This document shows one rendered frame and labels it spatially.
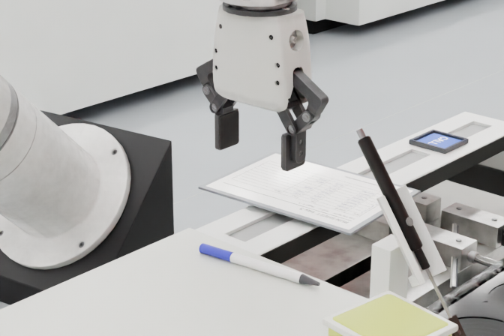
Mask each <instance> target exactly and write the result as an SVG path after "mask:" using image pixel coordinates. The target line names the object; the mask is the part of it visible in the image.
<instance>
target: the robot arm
mask: <svg viewBox="0 0 504 336"><path fill-rule="evenodd" d="M221 1H222V2H223V4H221V5H220V6H219V10H218V14H217V22H216V27H215V33H214V51H213V59H211V60H210V61H207V62H206V63H204V64H202V65H200V66H199V67H197V68H196V73H197V76H198V77H199V81H200V82H201V85H202V86H203V87H202V91H203V93H204V95H205V96H206V98H207V99H208V101H209V103H210V105H209V109H210V110H211V112H212V113H215V115H214V138H215V148H216V149H217V150H223V149H226V148H229V147H231V146H234V145H236V144H238V143H239V109H238V108H233V107H234V106H235V104H236V102H240V103H243V104H248V105H251V106H254V107H259V108H262V109H265V110H271V111H274V112H277V114H278V116H279V118H280V120H281V122H282V124H283V126H284V127H285V129H286V133H283V134H282V136H281V169H282V170H284V171H287V172H288V171H290V170H293V169H295V168H297V167H300V166H302V165H304V163H305V157H306V130H308V129H310V128H311V127H312V125H313V124H314V123H315V122H316V121H317V120H318V119H320V116H321V113H322V112H323V110H324V109H325V108H326V105H327V104H328V102H329V97H328V96H327V95H326V94H325V93H324V92H323V91H322V90H321V89H320V88H319V87H318V86H317V85H316V84H315V83H314V82H313V81H312V77H311V50H310V41H309V36H308V27H307V23H306V19H305V13H304V11H303V10H301V9H298V8H297V6H298V4H297V2H296V0H221ZM288 101H289V103H288ZM307 102H308V105H307V109H305V108H304V106H303V103H307ZM290 110H292V111H293V113H294V115H295V117H296V120H294V118H293V116H292V114H291V112H290ZM130 187H131V167H130V164H129V161H128V156H127V155H126V153H125V150H124V149H123V147H122V145H121V144H120V143H119V142H118V141H117V140H116V138H115V137H114V136H112V135H111V134H110V133H108V132H107V131H105V130H104V129H102V128H100V127H97V126H95V125H92V124H83V123H82V124H66V125H62V126H59V127H58V126H57V125H56V124H55V123H54V122H53V121H51V120H50V119H49V118H48V117H47V116H46V115H44V114H43V113H42V112H41V111H40V110H39V109H38V108H37V107H36V106H35V105H34V104H32V103H31V102H30V101H29V100H28V99H27V98H26V97H25V96H23V95H22V94H21V93H20V92H19V91H18V90H16V89H15V88H14V87H13V86H12V85H11V84H10V83H9V82H8V81H7V80H6V79H4V78H3V77H2V76H1V75H0V248H1V250H2V251H3V252H4V253H5V254H6V255H7V256H8V257H9V258H11V259H12V260H13V261H15V262H17V263H19V264H20V265H22V266H25V267H28V268H31V269H45V270H46V269H57V268H60V267H62V266H66V265H69V264H71V263H74V262H76V261H77V260H79V259H81V258H83V257H84V256H85V255H87V254H89V253H90V252H92V251H93V250H94V249H95V248H96V247H97V246H98V245H99V244H100V243H101V242H102V241H103V240H104V239H105V238H106V237H107V236H108V235H109V234H110V233H111V231H112V230H113V229H114V227H115V225H116V224H117V222H118V221H119V218H120V217H121V216H122V212H123V211H124V209H125V206H126V204H127V201H128V195H129V193H130Z"/></svg>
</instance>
